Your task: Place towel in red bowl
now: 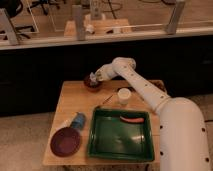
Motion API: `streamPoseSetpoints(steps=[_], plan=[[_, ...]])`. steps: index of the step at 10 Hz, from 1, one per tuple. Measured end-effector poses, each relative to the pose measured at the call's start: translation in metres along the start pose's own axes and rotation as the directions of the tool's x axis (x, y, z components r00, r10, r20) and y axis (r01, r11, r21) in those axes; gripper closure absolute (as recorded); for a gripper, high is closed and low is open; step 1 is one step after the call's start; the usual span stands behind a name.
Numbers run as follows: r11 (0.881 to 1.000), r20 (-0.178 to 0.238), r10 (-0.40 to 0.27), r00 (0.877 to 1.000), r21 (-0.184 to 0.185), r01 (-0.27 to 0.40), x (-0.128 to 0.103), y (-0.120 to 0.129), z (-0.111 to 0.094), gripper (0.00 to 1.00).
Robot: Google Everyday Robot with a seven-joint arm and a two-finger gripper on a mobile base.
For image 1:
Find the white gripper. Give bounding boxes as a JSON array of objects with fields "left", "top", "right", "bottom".
[{"left": 89, "top": 65, "right": 109, "bottom": 85}]

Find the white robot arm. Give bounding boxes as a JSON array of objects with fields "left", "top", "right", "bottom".
[{"left": 89, "top": 57, "right": 211, "bottom": 171}]

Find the small dark red bowl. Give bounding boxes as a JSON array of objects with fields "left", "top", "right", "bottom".
[{"left": 83, "top": 75, "right": 102, "bottom": 92}]

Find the wooden table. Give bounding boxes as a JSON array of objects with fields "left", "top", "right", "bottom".
[{"left": 43, "top": 80, "right": 160, "bottom": 166}]

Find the white plastic cup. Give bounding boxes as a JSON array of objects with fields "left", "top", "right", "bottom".
[{"left": 117, "top": 88, "right": 131, "bottom": 105}]

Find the wooden crate with items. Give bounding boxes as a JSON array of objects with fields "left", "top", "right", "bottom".
[{"left": 64, "top": 19, "right": 132, "bottom": 37}]

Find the red sausage toy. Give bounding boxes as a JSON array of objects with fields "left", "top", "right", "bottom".
[{"left": 120, "top": 116, "right": 144, "bottom": 123}]

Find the green plastic tray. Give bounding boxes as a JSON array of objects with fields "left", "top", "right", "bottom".
[{"left": 87, "top": 108, "right": 155, "bottom": 162}]

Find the dark red plate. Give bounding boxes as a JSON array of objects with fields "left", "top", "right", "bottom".
[{"left": 50, "top": 127, "right": 81, "bottom": 157}]

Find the black office chair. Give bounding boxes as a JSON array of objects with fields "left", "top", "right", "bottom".
[{"left": 0, "top": 0, "right": 35, "bottom": 39}]

